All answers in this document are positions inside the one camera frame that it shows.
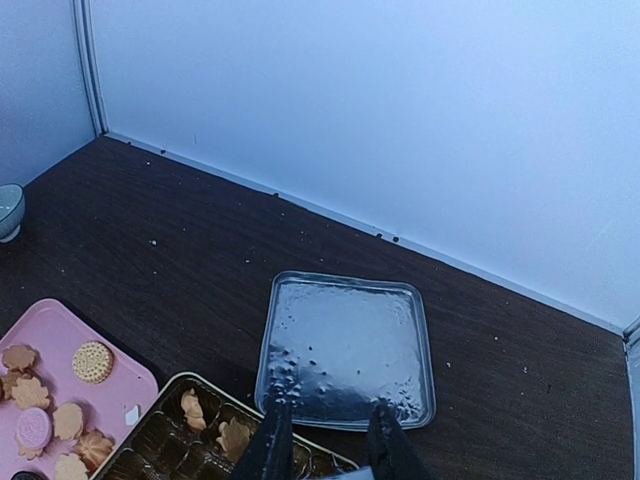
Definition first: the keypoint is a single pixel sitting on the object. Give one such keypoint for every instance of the pink plastic tray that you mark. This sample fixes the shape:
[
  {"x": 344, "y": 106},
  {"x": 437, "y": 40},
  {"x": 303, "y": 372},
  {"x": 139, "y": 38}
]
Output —
[{"x": 55, "y": 333}]

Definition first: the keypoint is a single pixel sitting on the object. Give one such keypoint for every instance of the swirl butter cookie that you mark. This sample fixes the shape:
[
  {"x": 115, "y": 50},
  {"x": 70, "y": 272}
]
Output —
[
  {"x": 93, "y": 448},
  {"x": 193, "y": 411}
]

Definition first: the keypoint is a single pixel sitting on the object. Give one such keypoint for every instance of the pink sandwich cookie upper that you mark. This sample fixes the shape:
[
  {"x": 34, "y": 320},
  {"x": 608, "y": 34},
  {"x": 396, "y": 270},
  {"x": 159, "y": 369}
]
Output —
[{"x": 34, "y": 428}]

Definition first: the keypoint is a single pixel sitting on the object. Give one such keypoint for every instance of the gold cookie tin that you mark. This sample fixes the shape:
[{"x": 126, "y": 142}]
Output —
[{"x": 163, "y": 446}]

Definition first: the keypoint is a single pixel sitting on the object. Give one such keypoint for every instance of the silver tin lid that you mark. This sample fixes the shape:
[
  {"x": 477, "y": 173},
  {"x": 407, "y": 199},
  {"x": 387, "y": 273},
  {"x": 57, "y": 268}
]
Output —
[{"x": 335, "y": 346}]

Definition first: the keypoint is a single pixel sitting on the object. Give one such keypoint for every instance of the lone yellow sandwich cookie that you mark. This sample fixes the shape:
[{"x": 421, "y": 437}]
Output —
[{"x": 92, "y": 362}]

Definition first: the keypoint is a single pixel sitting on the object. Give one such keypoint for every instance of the black sandwich cookie lower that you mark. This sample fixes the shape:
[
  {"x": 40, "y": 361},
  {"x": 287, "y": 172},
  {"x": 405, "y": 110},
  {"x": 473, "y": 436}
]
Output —
[{"x": 26, "y": 475}]

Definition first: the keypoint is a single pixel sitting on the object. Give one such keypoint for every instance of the aluminium frame post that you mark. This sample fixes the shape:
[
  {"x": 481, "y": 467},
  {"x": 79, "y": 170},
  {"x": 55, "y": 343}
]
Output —
[
  {"x": 83, "y": 27},
  {"x": 631, "y": 334}
]

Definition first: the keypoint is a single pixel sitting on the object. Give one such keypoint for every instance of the right aluminium frame post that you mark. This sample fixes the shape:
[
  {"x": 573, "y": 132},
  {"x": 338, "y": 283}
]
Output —
[{"x": 631, "y": 334}]

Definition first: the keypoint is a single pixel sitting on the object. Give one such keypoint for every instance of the pale blue ceramic bowl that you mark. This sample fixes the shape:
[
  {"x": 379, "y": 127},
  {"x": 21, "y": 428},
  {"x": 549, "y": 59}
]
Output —
[{"x": 13, "y": 206}]

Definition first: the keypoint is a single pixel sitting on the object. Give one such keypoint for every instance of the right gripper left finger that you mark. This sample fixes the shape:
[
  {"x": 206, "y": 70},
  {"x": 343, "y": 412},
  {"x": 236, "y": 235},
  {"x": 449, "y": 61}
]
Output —
[{"x": 269, "y": 455}]

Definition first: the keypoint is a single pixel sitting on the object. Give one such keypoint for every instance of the leaf shaped tan cookie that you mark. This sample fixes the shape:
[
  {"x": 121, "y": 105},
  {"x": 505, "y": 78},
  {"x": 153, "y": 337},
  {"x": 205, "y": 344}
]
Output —
[{"x": 234, "y": 437}]

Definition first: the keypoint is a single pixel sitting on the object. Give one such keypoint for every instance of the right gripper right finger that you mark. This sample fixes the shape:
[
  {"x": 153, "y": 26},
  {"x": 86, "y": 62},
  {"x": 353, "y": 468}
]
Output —
[{"x": 391, "y": 454}]

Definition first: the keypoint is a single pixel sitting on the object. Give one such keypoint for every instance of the left aluminium frame post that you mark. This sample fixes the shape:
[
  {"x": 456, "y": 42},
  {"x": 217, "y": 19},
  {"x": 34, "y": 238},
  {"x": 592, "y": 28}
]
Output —
[{"x": 83, "y": 27}]

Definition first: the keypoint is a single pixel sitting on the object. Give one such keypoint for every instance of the gingerbread brown leaf cookie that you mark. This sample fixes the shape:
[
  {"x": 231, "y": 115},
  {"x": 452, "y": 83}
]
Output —
[{"x": 9, "y": 381}]

